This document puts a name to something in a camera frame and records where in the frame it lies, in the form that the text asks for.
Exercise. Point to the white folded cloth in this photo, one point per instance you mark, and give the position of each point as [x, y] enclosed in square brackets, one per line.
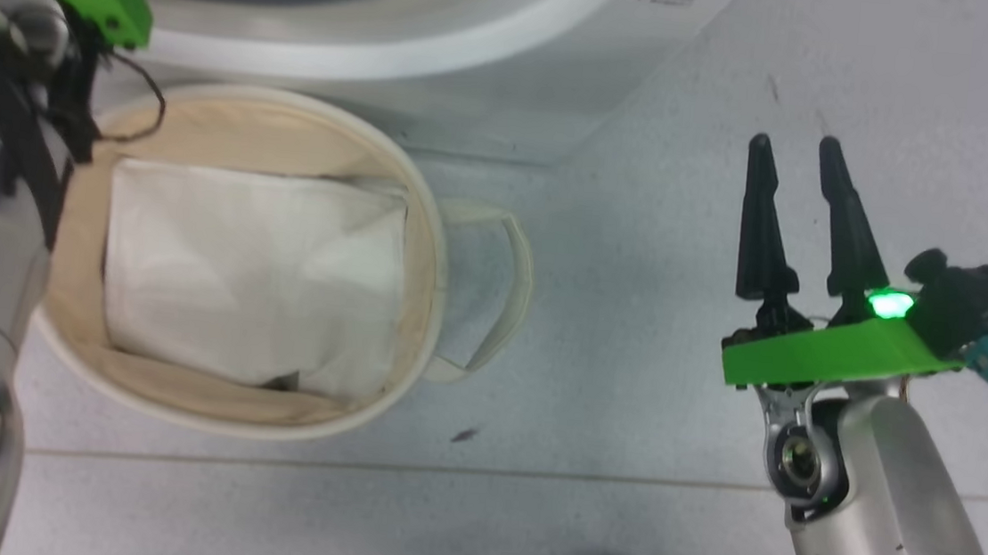
[253, 274]

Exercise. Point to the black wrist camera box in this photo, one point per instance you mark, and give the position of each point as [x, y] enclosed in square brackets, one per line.
[965, 305]

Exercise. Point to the cream canvas laundry basket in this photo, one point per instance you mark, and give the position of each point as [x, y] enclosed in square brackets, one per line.
[424, 262]

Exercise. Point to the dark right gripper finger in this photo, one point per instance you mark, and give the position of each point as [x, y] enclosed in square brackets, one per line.
[762, 229]
[847, 228]

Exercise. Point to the white front-load washing machine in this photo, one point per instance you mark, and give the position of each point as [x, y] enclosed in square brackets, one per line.
[512, 73]

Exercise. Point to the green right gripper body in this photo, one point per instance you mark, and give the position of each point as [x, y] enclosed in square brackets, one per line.
[827, 356]

